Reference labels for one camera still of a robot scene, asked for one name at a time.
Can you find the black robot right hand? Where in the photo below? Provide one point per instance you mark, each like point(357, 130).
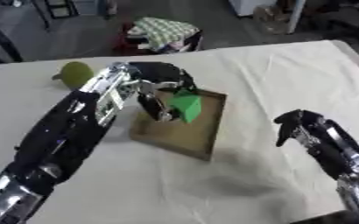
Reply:
point(318, 140)

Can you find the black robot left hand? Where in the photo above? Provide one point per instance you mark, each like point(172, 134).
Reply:
point(159, 74)

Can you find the green block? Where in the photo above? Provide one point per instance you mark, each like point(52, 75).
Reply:
point(186, 106)

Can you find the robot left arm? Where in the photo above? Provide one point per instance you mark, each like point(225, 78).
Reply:
point(60, 137)

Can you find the tan cardboard box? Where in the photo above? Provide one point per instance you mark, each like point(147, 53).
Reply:
point(182, 131)

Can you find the pile of checkered cloths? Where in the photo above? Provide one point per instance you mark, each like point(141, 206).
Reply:
point(162, 35)

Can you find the olive green toy fruit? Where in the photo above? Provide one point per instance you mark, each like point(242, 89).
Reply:
point(76, 74)

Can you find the white cabinet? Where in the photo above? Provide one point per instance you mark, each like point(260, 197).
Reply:
point(251, 7)

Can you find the black framed stand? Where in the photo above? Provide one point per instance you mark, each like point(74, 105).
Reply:
point(61, 8)

